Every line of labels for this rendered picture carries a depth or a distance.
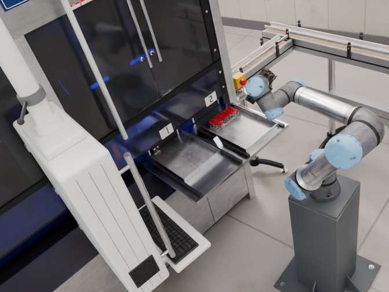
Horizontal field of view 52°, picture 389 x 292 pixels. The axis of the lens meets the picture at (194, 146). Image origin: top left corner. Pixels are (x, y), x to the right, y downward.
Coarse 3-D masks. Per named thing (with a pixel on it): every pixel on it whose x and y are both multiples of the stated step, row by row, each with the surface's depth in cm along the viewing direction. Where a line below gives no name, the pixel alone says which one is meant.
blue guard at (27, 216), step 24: (216, 72) 224; (192, 96) 219; (216, 96) 231; (144, 120) 202; (168, 120) 214; (120, 144) 198; (144, 144) 209; (120, 168) 204; (48, 192) 181; (0, 216) 170; (24, 216) 178; (48, 216) 186; (0, 240) 174
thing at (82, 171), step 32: (32, 128) 139; (64, 128) 134; (64, 160) 126; (96, 160) 124; (64, 192) 127; (96, 192) 129; (128, 192) 138; (96, 224) 135; (128, 224) 144; (128, 256) 151; (160, 256) 164; (128, 288) 159
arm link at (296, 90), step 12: (288, 84) 166; (300, 84) 166; (288, 96) 163; (300, 96) 160; (312, 96) 157; (324, 96) 154; (312, 108) 157; (324, 108) 152; (336, 108) 148; (348, 108) 146; (360, 108) 142; (336, 120) 150; (348, 120) 143; (372, 120) 135; (384, 132) 137
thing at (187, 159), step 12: (168, 144) 229; (180, 144) 226; (192, 144) 224; (204, 144) 219; (156, 156) 223; (168, 156) 221; (180, 156) 218; (192, 156) 216; (204, 156) 214; (216, 156) 210; (168, 168) 208; (180, 168) 211; (192, 168) 209; (204, 168) 207
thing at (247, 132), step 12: (240, 108) 235; (240, 120) 230; (252, 120) 228; (264, 120) 224; (216, 132) 227; (228, 132) 225; (240, 132) 222; (252, 132) 220; (264, 132) 217; (240, 144) 214; (252, 144) 208
